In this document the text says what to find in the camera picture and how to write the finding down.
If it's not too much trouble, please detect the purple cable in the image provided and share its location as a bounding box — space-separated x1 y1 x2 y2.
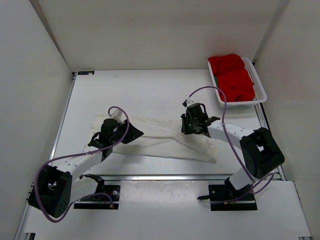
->
182 85 275 206
36 105 131 224

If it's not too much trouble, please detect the white plastic basket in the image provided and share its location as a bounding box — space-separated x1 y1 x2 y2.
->
207 56 267 109

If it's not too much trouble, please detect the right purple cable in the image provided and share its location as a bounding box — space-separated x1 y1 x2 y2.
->
182 85 275 206

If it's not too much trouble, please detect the black label on table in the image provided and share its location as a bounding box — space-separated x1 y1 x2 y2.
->
77 70 95 76

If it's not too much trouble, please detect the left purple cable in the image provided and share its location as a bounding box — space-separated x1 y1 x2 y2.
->
36 105 131 224

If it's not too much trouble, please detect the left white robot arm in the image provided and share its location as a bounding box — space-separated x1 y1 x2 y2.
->
28 118 144 223

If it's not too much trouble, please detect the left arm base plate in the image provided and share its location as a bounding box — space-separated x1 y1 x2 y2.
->
73 181 121 210

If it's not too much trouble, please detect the white t shirt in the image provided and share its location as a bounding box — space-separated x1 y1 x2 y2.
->
84 113 220 165

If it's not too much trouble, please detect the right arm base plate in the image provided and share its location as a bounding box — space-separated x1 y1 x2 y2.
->
197 184 258 212

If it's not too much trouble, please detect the red t shirt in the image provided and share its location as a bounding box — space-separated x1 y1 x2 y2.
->
208 54 255 102

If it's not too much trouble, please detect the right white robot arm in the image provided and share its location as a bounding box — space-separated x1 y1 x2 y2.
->
181 100 285 202

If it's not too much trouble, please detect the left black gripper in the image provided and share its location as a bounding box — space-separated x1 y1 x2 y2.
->
110 119 144 146

